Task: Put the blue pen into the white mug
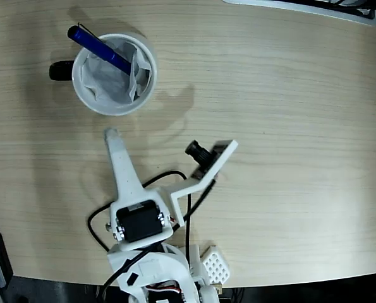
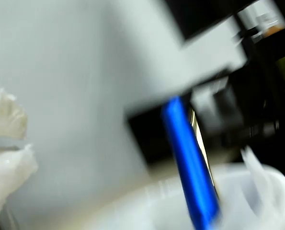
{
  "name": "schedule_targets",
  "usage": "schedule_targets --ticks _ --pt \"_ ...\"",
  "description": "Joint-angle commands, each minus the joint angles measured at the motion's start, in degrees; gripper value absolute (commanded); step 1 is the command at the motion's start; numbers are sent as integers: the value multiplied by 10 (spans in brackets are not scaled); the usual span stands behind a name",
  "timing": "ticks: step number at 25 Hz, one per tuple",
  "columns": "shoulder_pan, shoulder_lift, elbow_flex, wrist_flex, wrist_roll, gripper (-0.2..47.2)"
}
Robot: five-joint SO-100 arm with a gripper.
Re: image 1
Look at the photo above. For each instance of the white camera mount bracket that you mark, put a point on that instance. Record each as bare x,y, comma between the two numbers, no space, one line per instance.
219,158

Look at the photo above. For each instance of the blue pen with metal clip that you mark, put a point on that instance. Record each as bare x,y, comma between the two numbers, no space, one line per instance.
96,47

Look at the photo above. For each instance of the black block beside rail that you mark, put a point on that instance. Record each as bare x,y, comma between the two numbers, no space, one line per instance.
4,259

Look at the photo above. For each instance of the crumpled white tissue paper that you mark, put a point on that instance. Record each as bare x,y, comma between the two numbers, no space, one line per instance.
108,85

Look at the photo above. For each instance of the black camera module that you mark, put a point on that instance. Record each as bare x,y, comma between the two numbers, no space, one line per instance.
197,151

